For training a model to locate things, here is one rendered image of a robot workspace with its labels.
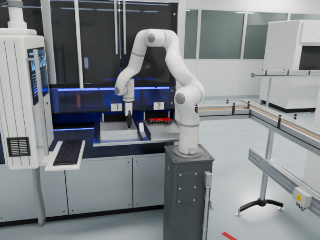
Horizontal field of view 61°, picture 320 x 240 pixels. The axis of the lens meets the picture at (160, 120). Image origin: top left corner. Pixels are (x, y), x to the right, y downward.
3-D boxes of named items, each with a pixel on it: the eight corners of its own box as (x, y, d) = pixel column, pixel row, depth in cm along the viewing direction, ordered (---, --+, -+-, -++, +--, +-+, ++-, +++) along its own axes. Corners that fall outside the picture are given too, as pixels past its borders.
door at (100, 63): (57, 83, 203) (49, -3, 186) (120, 82, 212) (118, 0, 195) (56, 84, 202) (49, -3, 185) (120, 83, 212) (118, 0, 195)
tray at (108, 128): (100, 122, 224) (100, 117, 223) (132, 120, 230) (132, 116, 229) (100, 136, 193) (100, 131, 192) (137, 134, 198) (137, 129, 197)
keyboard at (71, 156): (63, 141, 201) (63, 138, 201) (83, 141, 204) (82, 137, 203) (52, 165, 164) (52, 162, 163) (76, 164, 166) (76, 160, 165)
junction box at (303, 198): (292, 198, 198) (294, 187, 195) (298, 197, 199) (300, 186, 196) (303, 208, 187) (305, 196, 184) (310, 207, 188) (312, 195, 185)
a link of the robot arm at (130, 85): (127, 98, 188) (136, 96, 196) (127, 79, 185) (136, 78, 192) (119, 96, 193) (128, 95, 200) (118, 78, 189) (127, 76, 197)
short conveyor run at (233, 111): (177, 122, 240) (178, 105, 236) (173, 117, 255) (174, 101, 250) (249, 119, 254) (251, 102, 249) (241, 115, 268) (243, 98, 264)
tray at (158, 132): (143, 124, 221) (143, 120, 220) (174, 122, 226) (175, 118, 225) (150, 138, 189) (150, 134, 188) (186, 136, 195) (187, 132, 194)
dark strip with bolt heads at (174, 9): (168, 107, 226) (171, 3, 203) (174, 107, 226) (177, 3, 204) (169, 108, 224) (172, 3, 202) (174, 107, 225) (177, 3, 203)
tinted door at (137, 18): (121, 82, 212) (119, 0, 196) (175, 82, 221) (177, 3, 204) (121, 83, 212) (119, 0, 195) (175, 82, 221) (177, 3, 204)
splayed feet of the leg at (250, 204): (233, 212, 256) (235, 199, 252) (281, 206, 266) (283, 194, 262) (237, 217, 248) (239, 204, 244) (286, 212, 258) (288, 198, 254)
